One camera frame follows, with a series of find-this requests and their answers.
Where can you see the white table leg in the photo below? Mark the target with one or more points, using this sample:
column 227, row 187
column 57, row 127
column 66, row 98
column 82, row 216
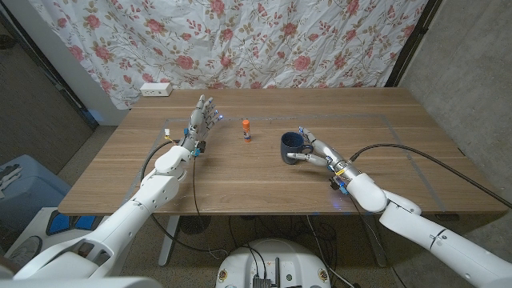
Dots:
column 168, row 240

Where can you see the black round floor object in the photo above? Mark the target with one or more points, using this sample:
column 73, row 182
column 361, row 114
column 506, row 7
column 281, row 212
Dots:
column 194, row 225

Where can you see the blue plastic storage bin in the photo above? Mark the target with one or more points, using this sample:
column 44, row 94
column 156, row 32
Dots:
column 36, row 192

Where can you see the grey table leg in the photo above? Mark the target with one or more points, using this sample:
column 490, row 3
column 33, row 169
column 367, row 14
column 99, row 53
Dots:
column 376, row 244

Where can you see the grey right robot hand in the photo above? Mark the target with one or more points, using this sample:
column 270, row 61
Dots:
column 334, row 158

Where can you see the white board with blue pads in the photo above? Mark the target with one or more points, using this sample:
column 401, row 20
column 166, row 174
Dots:
column 40, row 224

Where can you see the white power strip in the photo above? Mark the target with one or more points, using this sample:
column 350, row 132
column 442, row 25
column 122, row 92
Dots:
column 156, row 89

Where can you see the floral rose print backdrop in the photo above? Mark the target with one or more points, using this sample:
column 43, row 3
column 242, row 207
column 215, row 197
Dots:
column 240, row 40

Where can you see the black backdrop stand pole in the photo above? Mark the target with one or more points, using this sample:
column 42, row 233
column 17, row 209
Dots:
column 412, row 44

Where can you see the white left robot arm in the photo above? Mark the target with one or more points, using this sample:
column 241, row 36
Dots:
column 152, row 196

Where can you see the black slanted frame bar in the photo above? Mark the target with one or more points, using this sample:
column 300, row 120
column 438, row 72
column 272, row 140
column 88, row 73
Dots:
column 52, row 72

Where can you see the dark blue ceramic mug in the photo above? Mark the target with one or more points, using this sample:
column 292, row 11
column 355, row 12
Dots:
column 286, row 148

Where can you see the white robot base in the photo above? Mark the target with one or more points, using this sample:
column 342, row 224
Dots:
column 240, row 260

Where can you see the orange capped glue stick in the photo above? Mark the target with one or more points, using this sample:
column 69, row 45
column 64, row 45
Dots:
column 246, row 132

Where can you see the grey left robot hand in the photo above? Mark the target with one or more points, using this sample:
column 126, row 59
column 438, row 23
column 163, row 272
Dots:
column 198, row 124

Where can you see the white object on bin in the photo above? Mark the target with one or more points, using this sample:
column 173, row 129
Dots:
column 10, row 178

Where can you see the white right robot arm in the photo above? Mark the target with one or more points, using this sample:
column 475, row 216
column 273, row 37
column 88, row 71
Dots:
column 440, row 240

